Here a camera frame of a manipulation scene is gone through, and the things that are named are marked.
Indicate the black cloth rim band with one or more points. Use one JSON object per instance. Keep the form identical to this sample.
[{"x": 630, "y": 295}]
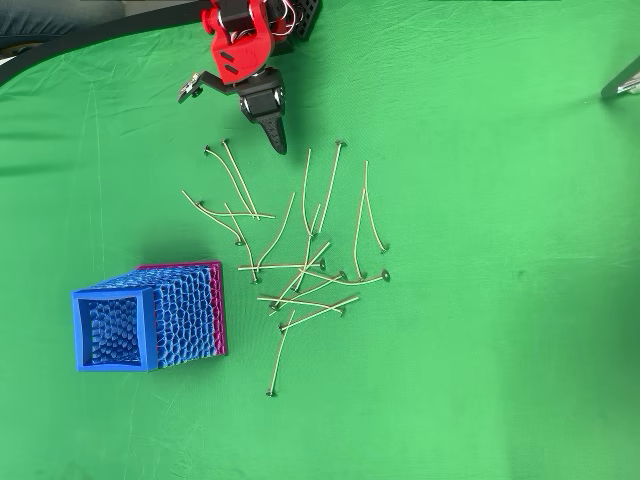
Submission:
[{"x": 100, "y": 31}]

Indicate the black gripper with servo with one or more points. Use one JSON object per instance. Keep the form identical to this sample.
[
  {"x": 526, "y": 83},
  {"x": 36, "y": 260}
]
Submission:
[{"x": 262, "y": 101}]

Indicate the blue jeans leg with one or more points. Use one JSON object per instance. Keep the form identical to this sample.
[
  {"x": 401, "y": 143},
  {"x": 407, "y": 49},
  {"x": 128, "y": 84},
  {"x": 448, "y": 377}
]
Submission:
[{"x": 40, "y": 20}]

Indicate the black perforated arm base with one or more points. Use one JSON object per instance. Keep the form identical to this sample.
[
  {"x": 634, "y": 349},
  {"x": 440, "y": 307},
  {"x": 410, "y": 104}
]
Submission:
[{"x": 307, "y": 20}]

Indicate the chrome metal stand pole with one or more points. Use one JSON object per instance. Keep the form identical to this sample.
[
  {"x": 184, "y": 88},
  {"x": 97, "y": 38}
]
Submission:
[{"x": 625, "y": 74}]

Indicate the clear plastic stand foot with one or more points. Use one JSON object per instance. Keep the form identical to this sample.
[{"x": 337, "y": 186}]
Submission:
[{"x": 631, "y": 88}]

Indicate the straight candle wick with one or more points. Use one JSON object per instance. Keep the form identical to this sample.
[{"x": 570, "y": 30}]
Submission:
[{"x": 225, "y": 142}]

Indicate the green cloth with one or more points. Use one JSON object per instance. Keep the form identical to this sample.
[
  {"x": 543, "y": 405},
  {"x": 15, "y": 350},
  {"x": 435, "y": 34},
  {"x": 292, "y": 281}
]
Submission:
[{"x": 450, "y": 350}]

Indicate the small wrist camera board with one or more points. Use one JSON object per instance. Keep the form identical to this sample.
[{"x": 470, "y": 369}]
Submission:
[{"x": 189, "y": 90}]

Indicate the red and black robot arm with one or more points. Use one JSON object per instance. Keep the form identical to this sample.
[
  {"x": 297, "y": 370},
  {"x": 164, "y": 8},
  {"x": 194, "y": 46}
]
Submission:
[{"x": 240, "y": 55}]

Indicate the blue and pink lattice box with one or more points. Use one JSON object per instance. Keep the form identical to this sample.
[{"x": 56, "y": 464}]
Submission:
[{"x": 185, "y": 310}]

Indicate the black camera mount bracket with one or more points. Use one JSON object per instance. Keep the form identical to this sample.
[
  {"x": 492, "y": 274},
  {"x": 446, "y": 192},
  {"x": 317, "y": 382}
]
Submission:
[{"x": 217, "y": 82}]

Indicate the curved candle wick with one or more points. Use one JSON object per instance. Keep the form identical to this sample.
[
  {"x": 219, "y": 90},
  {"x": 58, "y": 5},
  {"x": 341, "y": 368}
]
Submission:
[{"x": 206, "y": 149}]

